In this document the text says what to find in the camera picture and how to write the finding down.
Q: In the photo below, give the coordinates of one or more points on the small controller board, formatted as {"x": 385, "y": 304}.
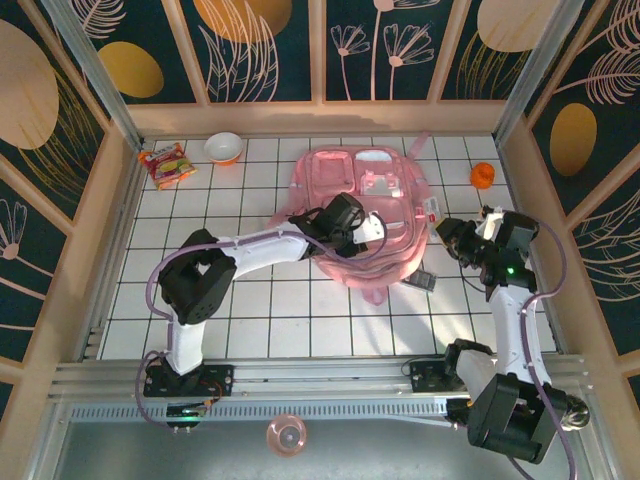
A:
{"x": 459, "y": 412}
{"x": 185, "y": 412}

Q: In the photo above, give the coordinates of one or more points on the white bottle with black cap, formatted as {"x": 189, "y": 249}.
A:
{"x": 577, "y": 412}

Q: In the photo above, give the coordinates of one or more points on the aluminium mounting rail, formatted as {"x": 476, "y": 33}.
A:
{"x": 325, "y": 375}

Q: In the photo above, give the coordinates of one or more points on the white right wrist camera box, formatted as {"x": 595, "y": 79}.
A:
{"x": 489, "y": 222}

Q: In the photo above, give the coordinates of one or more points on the small dark rectangular case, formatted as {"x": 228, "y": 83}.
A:
{"x": 420, "y": 281}

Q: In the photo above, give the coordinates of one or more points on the aluminium frame post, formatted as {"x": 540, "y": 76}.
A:
{"x": 535, "y": 75}
{"x": 97, "y": 75}

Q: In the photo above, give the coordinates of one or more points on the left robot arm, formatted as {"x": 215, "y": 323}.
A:
{"x": 265, "y": 247}

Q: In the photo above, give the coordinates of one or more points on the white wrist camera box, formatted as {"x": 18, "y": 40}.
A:
{"x": 489, "y": 222}
{"x": 372, "y": 227}

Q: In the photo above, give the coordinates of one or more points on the wall panel with beige oval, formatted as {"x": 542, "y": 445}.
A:
{"x": 490, "y": 50}

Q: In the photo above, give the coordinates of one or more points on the red snack packet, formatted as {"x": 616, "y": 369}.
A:
{"x": 167, "y": 165}

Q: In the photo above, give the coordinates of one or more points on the wall panel with leaf print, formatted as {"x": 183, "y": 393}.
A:
{"x": 250, "y": 50}

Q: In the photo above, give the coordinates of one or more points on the wall panel with yellow oval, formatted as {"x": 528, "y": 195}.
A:
{"x": 150, "y": 30}

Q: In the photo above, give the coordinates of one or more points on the white and orange bowl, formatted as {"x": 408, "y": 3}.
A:
{"x": 223, "y": 146}

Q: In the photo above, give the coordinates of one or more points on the orange squishy toy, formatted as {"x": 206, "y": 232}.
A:
{"x": 483, "y": 176}

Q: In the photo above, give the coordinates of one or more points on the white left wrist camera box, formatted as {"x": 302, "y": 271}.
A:
{"x": 372, "y": 227}

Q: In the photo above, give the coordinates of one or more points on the wall panel with flower print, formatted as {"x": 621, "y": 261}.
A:
{"x": 380, "y": 50}

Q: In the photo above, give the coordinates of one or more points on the pink school backpack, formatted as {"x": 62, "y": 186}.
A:
{"x": 330, "y": 170}

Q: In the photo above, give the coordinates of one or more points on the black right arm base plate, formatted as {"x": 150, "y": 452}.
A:
{"x": 425, "y": 377}

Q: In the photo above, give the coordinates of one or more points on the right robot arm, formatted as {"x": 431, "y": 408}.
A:
{"x": 515, "y": 330}

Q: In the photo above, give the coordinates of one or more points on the pink plastic cup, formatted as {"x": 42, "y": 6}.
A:
{"x": 286, "y": 435}

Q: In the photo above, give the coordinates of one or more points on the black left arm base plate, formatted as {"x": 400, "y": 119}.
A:
{"x": 220, "y": 380}

